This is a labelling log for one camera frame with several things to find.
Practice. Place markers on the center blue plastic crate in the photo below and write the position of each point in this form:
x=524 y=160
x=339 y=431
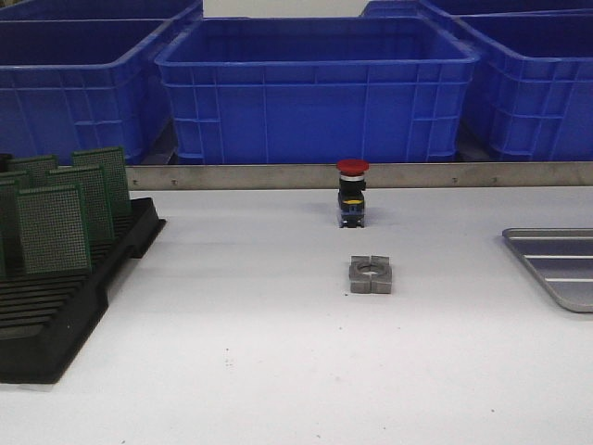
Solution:
x=271 y=91

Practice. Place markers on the red emergency stop button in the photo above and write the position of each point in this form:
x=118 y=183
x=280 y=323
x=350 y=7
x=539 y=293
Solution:
x=351 y=200

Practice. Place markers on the blue plastic crate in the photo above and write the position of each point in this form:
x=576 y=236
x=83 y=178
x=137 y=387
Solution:
x=69 y=85
x=531 y=93
x=271 y=91

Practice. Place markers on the grey metal clamp block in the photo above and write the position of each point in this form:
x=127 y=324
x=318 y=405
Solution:
x=370 y=275

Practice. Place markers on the black slotted board rack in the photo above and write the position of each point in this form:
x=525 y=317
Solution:
x=46 y=318

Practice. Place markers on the left blue plastic crate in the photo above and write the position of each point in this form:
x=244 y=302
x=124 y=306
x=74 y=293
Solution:
x=69 y=85

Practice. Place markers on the silver metal tray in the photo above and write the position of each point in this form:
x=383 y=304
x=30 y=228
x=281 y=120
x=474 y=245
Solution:
x=560 y=259

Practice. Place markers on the green perforated circuit board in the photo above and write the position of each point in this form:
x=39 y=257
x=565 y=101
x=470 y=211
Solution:
x=53 y=231
x=13 y=181
x=97 y=210
x=30 y=172
x=112 y=160
x=11 y=250

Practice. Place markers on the right blue plastic crate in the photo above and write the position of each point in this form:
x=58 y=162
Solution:
x=531 y=93

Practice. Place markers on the steel table edge rail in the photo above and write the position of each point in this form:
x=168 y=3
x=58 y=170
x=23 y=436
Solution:
x=381 y=175

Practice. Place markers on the far right blue crate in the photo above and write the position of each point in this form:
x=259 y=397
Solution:
x=467 y=7

